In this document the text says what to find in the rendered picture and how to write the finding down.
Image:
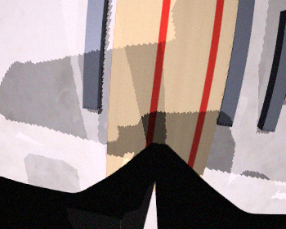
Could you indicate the peach strip with red stripes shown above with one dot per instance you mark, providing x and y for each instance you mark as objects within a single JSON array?
[{"x": 168, "y": 74}]

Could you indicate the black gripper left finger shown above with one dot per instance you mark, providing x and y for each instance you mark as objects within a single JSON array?
[{"x": 119, "y": 201}]

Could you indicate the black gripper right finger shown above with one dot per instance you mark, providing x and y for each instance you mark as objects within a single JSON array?
[{"x": 185, "y": 201}]

